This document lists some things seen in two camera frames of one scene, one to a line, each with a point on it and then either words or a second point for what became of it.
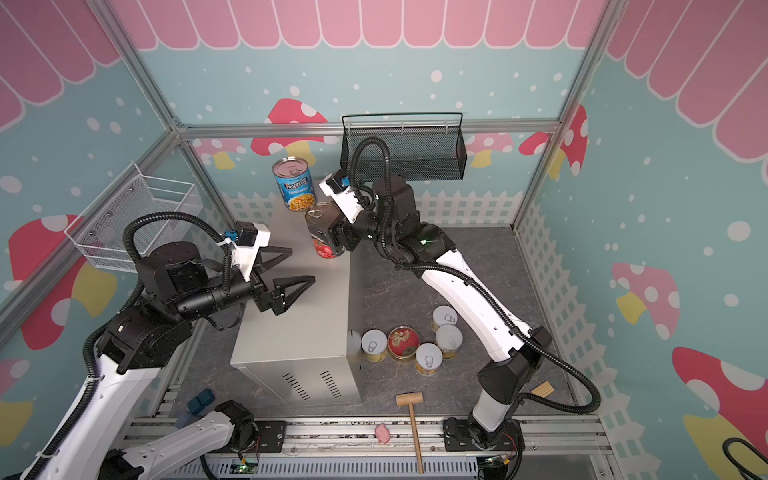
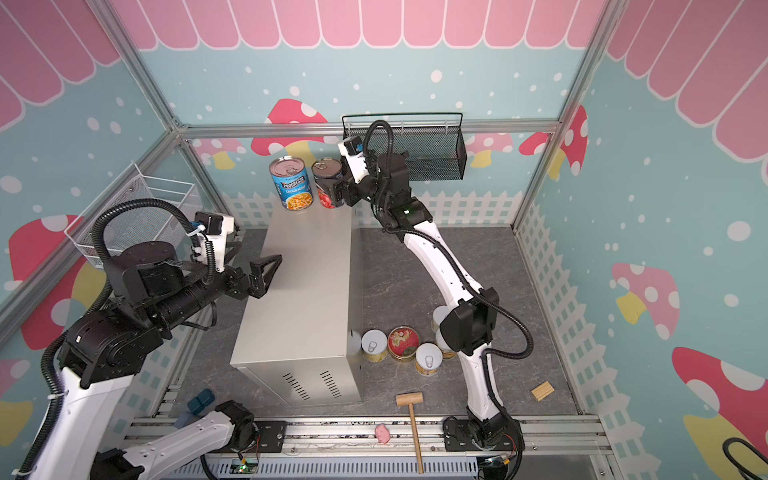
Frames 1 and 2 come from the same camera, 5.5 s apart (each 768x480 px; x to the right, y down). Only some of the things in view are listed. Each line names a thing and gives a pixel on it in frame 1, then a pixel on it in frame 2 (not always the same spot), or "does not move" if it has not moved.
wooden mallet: (408, 399) does not move
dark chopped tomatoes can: (320, 220) -> (326, 171)
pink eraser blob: (382, 433) does not move
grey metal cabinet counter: (309, 353) does not move
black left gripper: (276, 300) -> (258, 284)
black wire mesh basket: (423, 146) does not move
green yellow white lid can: (443, 314) does not move
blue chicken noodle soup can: (295, 182) does not move
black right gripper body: (346, 233) -> (349, 182)
